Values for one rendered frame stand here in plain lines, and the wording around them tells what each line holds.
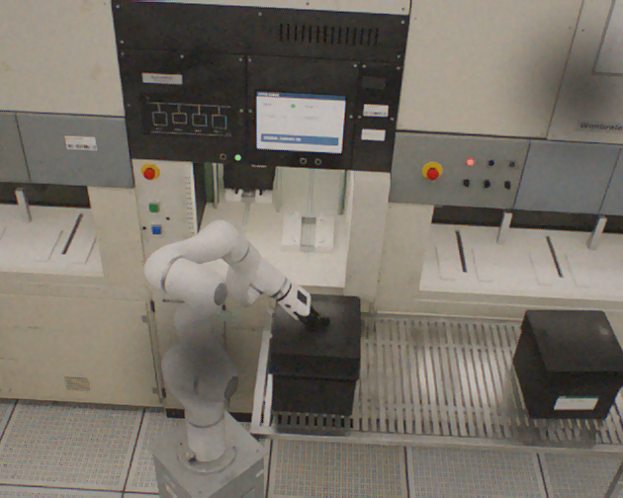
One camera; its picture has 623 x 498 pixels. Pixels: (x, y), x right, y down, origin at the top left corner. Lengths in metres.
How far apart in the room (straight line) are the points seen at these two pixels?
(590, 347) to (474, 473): 1.04
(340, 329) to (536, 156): 0.86
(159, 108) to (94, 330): 1.11
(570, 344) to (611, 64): 0.91
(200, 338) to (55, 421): 1.72
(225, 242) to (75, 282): 1.20
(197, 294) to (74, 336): 1.46
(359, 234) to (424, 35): 0.74
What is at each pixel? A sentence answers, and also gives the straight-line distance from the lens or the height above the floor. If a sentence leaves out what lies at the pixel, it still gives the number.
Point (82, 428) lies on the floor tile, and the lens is 3.58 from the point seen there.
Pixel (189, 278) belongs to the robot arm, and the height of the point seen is 1.56.
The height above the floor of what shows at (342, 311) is 1.06.
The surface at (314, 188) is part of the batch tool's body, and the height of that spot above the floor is 0.87.
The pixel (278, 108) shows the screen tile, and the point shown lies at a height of 1.62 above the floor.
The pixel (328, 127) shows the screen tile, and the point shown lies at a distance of 2.44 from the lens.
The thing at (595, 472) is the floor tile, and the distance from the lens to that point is 3.63.
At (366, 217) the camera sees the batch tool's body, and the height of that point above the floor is 1.24.
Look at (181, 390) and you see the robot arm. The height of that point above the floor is 1.07.
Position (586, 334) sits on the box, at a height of 1.01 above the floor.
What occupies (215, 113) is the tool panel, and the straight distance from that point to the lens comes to 2.45.
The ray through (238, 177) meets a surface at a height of 1.00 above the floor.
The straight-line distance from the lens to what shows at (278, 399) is 2.52.
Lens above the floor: 2.78
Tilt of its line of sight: 39 degrees down
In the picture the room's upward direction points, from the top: 3 degrees clockwise
